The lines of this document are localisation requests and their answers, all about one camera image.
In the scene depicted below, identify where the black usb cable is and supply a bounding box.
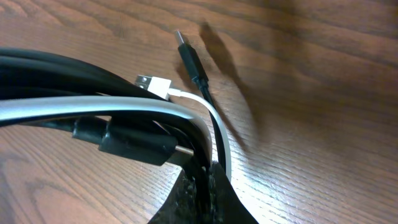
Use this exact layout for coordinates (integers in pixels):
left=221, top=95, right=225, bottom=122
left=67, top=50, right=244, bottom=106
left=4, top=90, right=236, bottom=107
left=0, top=30, right=228, bottom=175

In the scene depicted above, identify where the white usb cable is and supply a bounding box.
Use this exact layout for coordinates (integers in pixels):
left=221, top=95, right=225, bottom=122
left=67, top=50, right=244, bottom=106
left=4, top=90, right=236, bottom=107
left=0, top=73, right=233, bottom=183

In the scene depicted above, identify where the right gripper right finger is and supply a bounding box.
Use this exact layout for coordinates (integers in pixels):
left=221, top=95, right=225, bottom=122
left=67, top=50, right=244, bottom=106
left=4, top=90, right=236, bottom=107
left=208, top=162, right=257, bottom=224

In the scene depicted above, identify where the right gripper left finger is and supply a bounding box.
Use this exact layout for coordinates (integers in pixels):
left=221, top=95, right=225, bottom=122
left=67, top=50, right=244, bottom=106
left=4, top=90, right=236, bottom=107
left=148, top=161, right=205, bottom=224

